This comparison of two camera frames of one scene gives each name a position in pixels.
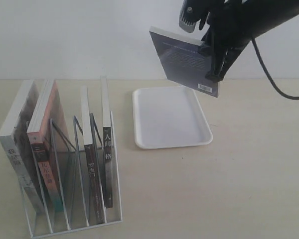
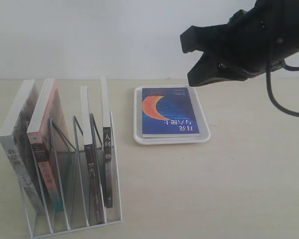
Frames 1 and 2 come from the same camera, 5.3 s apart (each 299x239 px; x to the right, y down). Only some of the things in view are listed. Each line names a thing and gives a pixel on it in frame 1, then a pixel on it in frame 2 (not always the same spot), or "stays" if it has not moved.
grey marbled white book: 14,137 stays
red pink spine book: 48,133 stays
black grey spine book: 107,146 stays
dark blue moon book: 182,62 → 168,112
